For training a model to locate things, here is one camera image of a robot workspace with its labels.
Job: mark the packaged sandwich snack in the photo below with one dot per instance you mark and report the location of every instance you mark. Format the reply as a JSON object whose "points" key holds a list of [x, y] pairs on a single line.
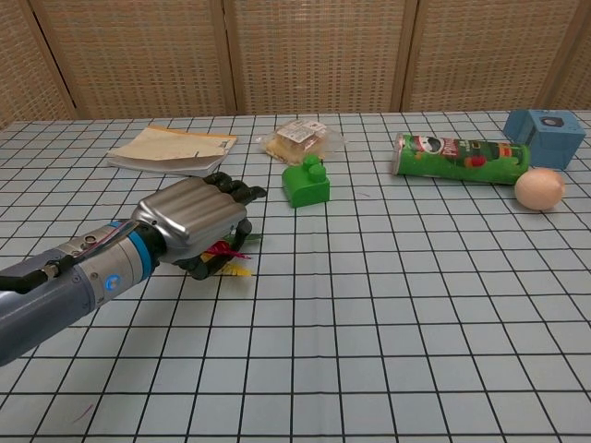
{"points": [[300, 138]]}

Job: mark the beige egg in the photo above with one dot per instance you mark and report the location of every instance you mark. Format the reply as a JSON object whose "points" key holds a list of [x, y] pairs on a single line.
{"points": [[539, 189]]}

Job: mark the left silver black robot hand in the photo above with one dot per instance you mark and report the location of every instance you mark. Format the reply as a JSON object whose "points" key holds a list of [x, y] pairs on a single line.
{"points": [[198, 226]]}

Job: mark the feather shuttlecock toy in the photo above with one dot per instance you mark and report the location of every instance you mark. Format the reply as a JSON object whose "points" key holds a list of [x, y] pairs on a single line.
{"points": [[226, 256]]}

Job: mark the checkered tablecloth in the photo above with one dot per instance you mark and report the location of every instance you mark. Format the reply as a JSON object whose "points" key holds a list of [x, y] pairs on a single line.
{"points": [[323, 300]]}

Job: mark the cream paper notebook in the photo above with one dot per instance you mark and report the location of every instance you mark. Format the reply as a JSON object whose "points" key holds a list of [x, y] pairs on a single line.
{"points": [[173, 150]]}

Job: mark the green toy building block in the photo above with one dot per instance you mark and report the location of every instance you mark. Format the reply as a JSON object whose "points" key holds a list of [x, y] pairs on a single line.
{"points": [[307, 182]]}

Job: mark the green Pringles can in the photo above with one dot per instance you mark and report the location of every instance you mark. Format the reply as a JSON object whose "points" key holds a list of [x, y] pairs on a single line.
{"points": [[459, 154]]}

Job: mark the blue cardboard box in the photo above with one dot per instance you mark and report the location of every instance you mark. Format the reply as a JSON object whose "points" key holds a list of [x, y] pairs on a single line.
{"points": [[547, 136]]}

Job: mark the woven bamboo folding screen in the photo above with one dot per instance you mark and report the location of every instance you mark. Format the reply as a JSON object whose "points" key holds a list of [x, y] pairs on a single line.
{"points": [[295, 55]]}

